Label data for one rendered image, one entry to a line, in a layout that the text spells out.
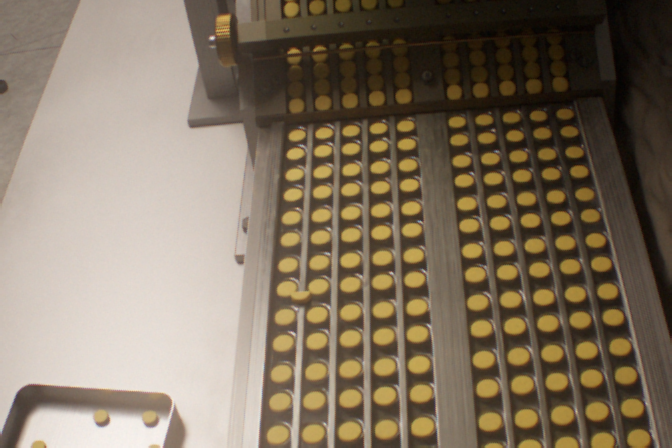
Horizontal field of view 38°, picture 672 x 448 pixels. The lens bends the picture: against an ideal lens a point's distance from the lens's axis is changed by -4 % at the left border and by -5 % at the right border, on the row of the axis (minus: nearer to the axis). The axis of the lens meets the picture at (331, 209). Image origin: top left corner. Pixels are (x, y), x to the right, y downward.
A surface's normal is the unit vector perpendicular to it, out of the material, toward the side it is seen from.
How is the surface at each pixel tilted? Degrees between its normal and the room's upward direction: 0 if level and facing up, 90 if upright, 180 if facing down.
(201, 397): 0
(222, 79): 90
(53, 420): 0
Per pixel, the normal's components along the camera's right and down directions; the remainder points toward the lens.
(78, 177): -0.12, -0.73
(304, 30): -0.11, -0.16
